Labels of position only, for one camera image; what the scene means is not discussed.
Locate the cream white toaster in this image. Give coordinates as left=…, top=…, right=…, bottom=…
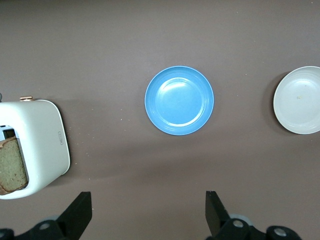
left=0, top=92, right=72, bottom=200

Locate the beige plate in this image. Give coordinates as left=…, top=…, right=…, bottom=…
left=272, top=65, right=320, bottom=135

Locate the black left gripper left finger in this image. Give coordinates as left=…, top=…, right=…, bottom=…
left=29, top=191, right=93, bottom=240

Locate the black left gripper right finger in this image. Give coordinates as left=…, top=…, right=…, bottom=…
left=205, top=190, right=266, bottom=240

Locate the brown bread slice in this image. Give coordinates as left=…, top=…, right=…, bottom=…
left=0, top=183, right=13, bottom=196
left=0, top=136, right=29, bottom=194

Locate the blue plate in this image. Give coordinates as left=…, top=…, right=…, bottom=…
left=144, top=65, right=215, bottom=137

